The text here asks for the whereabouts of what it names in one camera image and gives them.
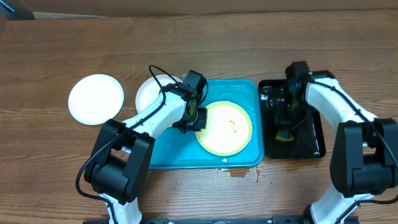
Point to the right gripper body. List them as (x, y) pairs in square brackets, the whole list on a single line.
[(295, 117)]

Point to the black plastic tray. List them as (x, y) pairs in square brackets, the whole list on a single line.
[(309, 142)]

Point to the teal plastic tray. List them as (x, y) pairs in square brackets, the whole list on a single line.
[(174, 150)]

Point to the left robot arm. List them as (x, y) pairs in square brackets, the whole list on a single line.
[(117, 169)]

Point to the dark object top-left corner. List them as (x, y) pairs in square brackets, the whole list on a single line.
[(15, 10)]

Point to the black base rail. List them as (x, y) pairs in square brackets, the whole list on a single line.
[(217, 221)]

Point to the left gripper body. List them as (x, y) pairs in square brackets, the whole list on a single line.
[(198, 122)]

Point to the white plate left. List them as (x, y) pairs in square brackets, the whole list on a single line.
[(149, 91)]

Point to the green yellow sponge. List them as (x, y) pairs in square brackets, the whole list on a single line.
[(284, 135)]

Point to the yellow-green plate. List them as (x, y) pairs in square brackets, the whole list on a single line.
[(228, 129)]

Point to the white plate with stain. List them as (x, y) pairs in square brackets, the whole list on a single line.
[(96, 99)]

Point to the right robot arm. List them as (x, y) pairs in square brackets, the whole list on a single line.
[(364, 157)]

